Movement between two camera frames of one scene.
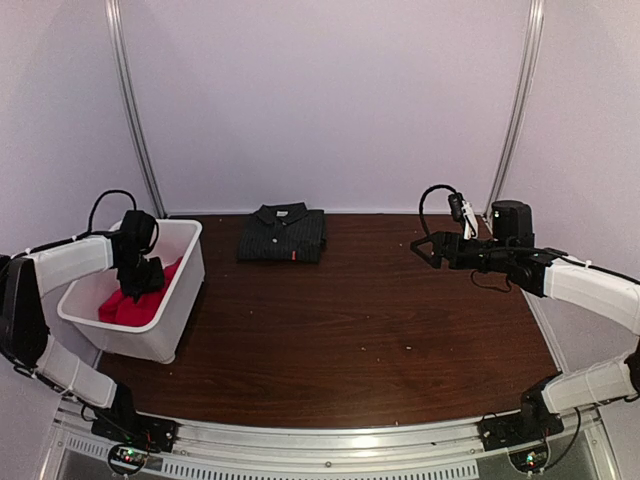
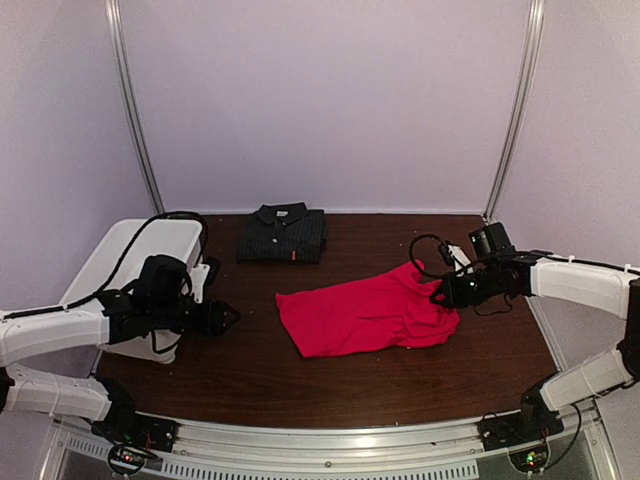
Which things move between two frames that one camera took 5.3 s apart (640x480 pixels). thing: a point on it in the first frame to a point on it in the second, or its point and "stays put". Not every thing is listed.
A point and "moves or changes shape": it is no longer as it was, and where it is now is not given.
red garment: [119, 308] moves or changes shape
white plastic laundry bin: [157, 341] stays put
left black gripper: [156, 280] to [211, 324]
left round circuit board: [126, 459] stays put
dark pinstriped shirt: [283, 233] stays put
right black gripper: [443, 240] to [453, 298]
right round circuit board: [531, 459] stays put
